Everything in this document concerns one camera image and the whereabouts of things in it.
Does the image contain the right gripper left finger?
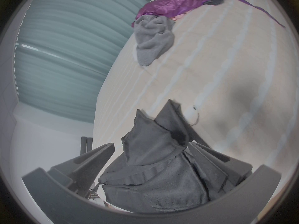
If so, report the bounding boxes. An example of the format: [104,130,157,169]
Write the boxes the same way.
[47,143,115,197]

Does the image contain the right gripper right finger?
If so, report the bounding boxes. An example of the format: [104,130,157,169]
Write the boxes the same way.
[188,142,253,194]

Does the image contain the purple satin garment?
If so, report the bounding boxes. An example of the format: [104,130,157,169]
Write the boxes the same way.
[131,0,286,28]

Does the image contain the bed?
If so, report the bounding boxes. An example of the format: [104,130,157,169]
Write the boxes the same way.
[93,0,299,209]

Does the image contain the blue-green curtain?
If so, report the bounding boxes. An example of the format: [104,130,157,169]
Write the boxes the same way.
[17,0,150,74]
[14,46,109,125]

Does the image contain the grey garment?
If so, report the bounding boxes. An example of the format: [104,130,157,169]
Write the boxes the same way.
[133,15,176,67]

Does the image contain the black T-shirt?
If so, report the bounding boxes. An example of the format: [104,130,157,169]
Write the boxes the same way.
[98,99,228,214]

